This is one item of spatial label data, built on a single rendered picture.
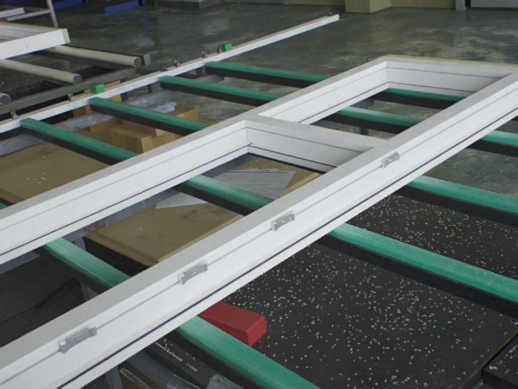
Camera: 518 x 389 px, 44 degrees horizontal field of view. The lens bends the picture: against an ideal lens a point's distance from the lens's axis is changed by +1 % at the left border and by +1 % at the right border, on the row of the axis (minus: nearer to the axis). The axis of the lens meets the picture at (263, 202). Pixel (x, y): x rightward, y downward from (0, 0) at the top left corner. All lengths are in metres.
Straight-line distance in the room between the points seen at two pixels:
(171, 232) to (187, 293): 0.76
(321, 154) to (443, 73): 0.56
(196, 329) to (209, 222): 0.82
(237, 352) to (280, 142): 0.69
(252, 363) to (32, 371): 0.27
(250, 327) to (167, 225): 0.54
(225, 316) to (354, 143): 0.44
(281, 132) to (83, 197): 0.45
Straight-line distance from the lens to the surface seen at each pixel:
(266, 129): 1.48
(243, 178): 1.95
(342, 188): 1.15
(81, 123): 2.18
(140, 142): 2.19
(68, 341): 0.86
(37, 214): 1.27
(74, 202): 1.30
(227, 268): 0.99
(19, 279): 2.37
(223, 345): 0.88
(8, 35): 4.01
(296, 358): 1.28
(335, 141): 1.34
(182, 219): 1.77
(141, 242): 1.69
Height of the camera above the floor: 1.39
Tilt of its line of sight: 25 degrees down
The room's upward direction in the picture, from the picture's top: 8 degrees counter-clockwise
